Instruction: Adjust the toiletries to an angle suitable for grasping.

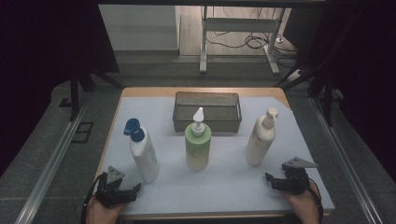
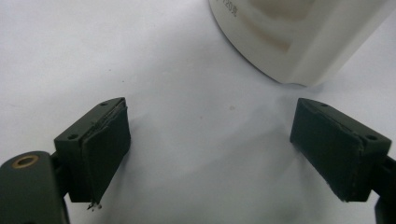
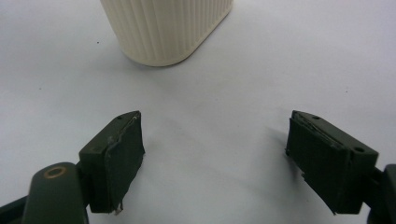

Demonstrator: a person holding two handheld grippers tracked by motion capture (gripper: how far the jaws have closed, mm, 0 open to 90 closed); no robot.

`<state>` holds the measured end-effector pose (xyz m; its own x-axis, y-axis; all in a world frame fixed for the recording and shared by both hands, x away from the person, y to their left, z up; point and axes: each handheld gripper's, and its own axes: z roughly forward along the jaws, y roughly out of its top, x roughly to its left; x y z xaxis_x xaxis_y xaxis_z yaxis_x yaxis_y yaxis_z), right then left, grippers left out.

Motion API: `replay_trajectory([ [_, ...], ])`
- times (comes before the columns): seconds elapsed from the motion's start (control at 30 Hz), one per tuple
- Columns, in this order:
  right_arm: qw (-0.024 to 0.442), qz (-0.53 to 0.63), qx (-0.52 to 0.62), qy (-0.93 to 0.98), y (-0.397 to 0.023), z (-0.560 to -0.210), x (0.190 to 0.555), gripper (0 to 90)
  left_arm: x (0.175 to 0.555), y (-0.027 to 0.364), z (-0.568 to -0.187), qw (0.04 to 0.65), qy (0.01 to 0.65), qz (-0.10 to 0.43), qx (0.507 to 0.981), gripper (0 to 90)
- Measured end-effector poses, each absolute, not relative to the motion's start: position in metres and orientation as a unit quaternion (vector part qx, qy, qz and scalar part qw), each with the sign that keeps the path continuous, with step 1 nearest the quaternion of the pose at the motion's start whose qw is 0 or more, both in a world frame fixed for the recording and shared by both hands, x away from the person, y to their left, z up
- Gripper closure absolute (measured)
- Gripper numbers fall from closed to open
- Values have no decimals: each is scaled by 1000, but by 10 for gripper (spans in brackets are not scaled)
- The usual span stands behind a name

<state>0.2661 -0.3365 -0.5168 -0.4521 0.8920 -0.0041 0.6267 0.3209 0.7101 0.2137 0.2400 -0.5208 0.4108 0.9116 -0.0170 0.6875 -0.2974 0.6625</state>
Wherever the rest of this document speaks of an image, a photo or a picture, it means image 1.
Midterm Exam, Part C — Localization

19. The white wall panel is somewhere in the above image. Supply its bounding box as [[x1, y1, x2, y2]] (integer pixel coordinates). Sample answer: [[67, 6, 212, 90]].
[[98, 4, 181, 52]]

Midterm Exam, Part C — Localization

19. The black metal stand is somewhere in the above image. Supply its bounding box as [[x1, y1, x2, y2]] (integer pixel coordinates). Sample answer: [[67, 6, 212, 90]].
[[67, 60, 126, 122], [274, 60, 342, 127]]

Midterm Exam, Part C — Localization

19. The cream pump bottle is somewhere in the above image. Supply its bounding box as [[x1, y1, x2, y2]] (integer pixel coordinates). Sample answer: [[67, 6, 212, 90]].
[[246, 106, 280, 167]]

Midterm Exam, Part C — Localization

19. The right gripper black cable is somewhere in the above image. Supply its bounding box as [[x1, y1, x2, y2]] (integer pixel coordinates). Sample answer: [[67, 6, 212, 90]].
[[306, 179, 324, 224]]

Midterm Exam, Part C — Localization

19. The wooden table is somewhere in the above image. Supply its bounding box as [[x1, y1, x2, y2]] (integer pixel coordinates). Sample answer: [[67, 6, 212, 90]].
[[93, 87, 333, 221]]

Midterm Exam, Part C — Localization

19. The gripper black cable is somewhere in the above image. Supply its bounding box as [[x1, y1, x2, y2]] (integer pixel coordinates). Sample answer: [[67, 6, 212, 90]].
[[80, 172, 106, 224], [306, 179, 324, 224]]

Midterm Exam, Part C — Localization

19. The green pump bottle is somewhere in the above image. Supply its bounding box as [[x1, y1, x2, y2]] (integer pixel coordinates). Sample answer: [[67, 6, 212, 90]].
[[184, 106, 213, 172]]

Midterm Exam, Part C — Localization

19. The white bottle with blue cap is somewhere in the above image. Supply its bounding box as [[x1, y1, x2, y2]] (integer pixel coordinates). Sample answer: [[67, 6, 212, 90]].
[[123, 118, 161, 184]]

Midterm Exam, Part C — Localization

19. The person's right hand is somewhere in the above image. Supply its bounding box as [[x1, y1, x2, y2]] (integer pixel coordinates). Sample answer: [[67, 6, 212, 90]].
[[281, 182, 321, 224]]

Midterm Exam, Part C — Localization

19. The tangle of black floor cables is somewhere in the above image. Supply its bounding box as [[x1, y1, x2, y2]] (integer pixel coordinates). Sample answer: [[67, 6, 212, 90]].
[[205, 7, 302, 68]]

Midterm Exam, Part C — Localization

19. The dark curtain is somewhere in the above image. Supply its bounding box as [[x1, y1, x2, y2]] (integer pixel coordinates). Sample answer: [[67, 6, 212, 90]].
[[282, 0, 396, 183], [0, 0, 120, 176]]

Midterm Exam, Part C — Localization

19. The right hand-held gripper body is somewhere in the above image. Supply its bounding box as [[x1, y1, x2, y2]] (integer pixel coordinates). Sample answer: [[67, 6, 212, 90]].
[[279, 157, 318, 196]]

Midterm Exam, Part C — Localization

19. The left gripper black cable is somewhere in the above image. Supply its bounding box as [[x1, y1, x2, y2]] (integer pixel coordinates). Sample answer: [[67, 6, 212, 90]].
[[80, 172, 106, 224]]

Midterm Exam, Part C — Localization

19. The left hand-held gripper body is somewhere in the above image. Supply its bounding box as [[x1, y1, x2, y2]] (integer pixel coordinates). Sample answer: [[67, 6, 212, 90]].
[[94, 165, 131, 209]]

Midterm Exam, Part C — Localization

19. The grey metal mesh basket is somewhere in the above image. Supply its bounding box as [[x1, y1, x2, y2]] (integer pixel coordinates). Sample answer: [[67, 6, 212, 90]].
[[172, 91, 243, 133]]

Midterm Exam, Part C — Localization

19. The white power strip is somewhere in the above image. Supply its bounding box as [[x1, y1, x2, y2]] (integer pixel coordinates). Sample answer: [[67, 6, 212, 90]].
[[287, 69, 305, 82]]

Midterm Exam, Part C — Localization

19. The white metal stand frame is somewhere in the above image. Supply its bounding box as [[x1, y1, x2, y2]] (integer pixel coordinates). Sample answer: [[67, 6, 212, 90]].
[[199, 6, 281, 76]]

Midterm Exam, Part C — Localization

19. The person's left hand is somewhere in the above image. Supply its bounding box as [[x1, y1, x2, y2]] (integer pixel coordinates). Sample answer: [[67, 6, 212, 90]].
[[86, 198, 125, 224]]

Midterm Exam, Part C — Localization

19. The aluminium rail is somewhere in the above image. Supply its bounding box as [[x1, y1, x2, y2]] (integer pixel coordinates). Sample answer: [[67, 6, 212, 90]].
[[14, 92, 92, 224], [308, 96, 385, 224]]

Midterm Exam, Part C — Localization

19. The white foam mat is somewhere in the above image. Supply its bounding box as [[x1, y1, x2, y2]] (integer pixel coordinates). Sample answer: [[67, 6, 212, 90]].
[[95, 95, 335, 217]]

